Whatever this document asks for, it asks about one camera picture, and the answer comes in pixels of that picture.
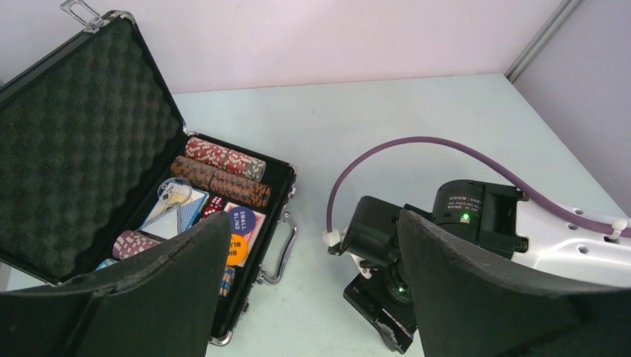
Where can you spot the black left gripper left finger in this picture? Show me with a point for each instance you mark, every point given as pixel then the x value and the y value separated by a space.
pixel 160 302

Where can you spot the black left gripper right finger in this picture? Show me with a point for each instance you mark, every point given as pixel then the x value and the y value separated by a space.
pixel 471 302

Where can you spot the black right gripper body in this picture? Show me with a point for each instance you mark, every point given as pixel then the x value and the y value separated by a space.
pixel 380 292

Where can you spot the blue card deck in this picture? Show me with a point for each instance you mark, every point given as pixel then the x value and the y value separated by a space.
pixel 199 199

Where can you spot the clear dealer button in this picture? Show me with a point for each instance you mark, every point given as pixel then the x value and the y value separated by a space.
pixel 174 192

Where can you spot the blue small blind button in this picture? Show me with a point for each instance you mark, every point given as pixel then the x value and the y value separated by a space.
pixel 243 220

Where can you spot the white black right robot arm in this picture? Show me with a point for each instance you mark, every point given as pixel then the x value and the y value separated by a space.
pixel 502 219

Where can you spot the purple chip row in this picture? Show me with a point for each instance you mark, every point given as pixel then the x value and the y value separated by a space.
pixel 130 243

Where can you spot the yellow big blind button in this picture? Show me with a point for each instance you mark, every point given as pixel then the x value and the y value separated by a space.
pixel 238 251

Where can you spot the red card deck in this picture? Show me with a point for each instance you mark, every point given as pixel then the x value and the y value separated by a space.
pixel 253 235

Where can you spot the red dice row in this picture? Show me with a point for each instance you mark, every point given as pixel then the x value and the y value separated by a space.
pixel 214 204

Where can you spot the brown orange chip row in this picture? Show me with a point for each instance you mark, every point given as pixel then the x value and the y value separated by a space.
pixel 221 182

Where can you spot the black aluminium poker case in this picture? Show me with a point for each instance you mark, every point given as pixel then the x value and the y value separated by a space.
pixel 88 134

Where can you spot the red white chip row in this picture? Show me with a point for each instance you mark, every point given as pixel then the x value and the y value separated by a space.
pixel 225 159

